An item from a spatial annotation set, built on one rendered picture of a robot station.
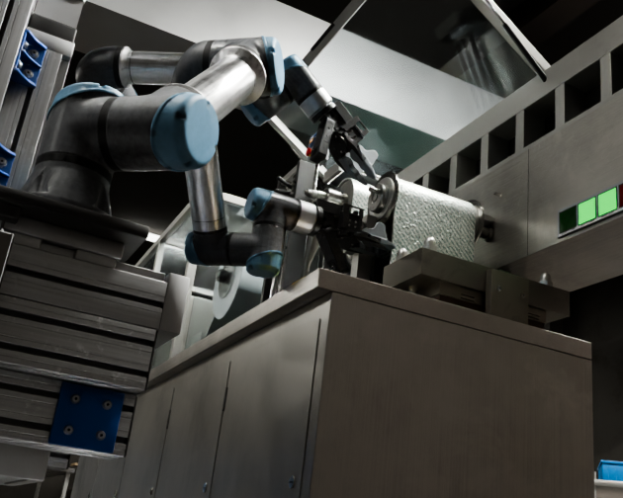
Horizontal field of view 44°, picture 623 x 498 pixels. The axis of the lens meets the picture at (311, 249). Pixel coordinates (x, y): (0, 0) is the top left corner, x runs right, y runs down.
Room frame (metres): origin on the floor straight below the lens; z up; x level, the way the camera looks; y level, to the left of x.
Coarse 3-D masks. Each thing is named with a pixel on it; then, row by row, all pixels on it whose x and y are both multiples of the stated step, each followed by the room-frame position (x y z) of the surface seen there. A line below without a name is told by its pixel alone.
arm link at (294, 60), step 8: (288, 56) 1.56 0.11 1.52; (296, 56) 1.57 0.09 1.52; (288, 64) 1.57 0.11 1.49; (296, 64) 1.57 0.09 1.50; (304, 64) 1.58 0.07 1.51; (288, 72) 1.57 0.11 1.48; (296, 72) 1.57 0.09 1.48; (304, 72) 1.58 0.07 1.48; (288, 80) 1.58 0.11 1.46; (296, 80) 1.58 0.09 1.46; (304, 80) 1.58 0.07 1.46; (312, 80) 1.59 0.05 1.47; (288, 88) 1.58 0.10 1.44; (296, 88) 1.59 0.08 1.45; (304, 88) 1.59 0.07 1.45; (312, 88) 1.59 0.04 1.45; (296, 96) 1.61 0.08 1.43; (304, 96) 1.60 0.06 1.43
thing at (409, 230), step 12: (396, 216) 1.68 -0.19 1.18; (408, 216) 1.70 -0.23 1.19; (420, 216) 1.71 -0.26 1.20; (396, 228) 1.69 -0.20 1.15; (408, 228) 1.70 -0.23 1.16; (420, 228) 1.71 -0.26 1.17; (432, 228) 1.73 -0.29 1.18; (444, 228) 1.74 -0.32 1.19; (456, 228) 1.75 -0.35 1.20; (396, 240) 1.69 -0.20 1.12; (408, 240) 1.70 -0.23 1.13; (420, 240) 1.71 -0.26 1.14; (444, 240) 1.74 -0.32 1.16; (456, 240) 1.75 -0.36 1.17; (468, 240) 1.77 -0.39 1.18; (396, 252) 1.69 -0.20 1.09; (408, 252) 1.70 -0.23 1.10; (444, 252) 1.74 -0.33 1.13; (456, 252) 1.75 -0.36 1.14; (468, 252) 1.77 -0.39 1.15
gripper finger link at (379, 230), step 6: (378, 222) 1.64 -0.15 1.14; (366, 228) 1.63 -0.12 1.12; (372, 228) 1.63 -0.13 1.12; (378, 228) 1.64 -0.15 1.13; (384, 228) 1.64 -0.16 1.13; (372, 234) 1.63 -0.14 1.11; (378, 234) 1.64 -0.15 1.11; (384, 234) 1.64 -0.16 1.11; (366, 240) 1.62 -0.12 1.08; (384, 240) 1.64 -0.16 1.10; (378, 246) 1.65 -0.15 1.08; (384, 246) 1.64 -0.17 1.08; (390, 246) 1.65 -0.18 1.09
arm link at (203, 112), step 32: (224, 64) 1.18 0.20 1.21; (256, 64) 1.23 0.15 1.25; (128, 96) 1.02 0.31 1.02; (160, 96) 1.00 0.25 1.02; (192, 96) 0.99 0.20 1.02; (224, 96) 1.14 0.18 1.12; (256, 96) 1.28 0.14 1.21; (128, 128) 1.00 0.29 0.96; (160, 128) 0.99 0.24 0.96; (192, 128) 1.00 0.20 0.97; (128, 160) 1.04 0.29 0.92; (160, 160) 1.02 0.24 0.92; (192, 160) 1.03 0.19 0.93
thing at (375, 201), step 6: (378, 186) 1.72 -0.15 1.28; (384, 186) 1.70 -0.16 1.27; (384, 192) 1.70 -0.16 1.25; (372, 198) 1.75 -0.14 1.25; (378, 198) 1.71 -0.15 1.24; (384, 198) 1.70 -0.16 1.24; (372, 204) 1.74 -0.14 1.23; (378, 204) 1.71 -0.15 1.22; (384, 204) 1.71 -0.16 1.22; (372, 210) 1.74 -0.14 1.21; (378, 210) 1.73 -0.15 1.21
